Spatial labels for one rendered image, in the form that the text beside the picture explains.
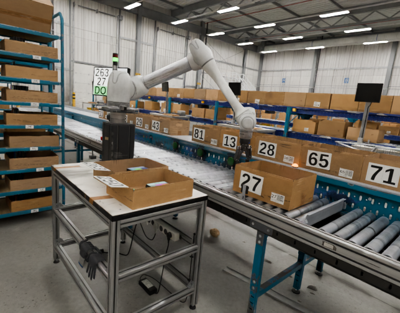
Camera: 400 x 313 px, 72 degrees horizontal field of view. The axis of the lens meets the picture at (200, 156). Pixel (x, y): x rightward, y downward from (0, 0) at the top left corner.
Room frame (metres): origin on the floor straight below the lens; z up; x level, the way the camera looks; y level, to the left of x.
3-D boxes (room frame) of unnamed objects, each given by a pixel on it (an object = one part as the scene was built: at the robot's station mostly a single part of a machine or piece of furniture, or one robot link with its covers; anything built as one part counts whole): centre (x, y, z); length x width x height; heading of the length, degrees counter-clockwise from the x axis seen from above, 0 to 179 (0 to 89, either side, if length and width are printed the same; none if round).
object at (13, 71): (2.58, 1.62, 1.39); 0.40 x 0.30 x 0.10; 132
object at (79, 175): (1.69, 0.49, 0.74); 1.00 x 0.58 x 0.03; 43
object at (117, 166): (1.69, 0.43, 0.80); 0.38 x 0.28 x 0.10; 135
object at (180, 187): (1.44, 0.25, 0.80); 0.38 x 0.28 x 0.10; 135
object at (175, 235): (1.75, 0.24, 0.41); 0.45 x 0.06 x 0.08; 43
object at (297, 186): (1.62, -0.46, 0.83); 0.39 x 0.29 x 0.17; 45
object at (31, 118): (2.58, 1.62, 0.99); 0.40 x 0.30 x 0.10; 130
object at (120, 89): (1.99, 0.61, 1.33); 0.18 x 0.16 x 0.22; 172
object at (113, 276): (1.69, 0.49, 0.36); 1.00 x 0.58 x 0.72; 43
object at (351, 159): (1.85, -0.94, 0.96); 0.39 x 0.29 x 0.17; 43
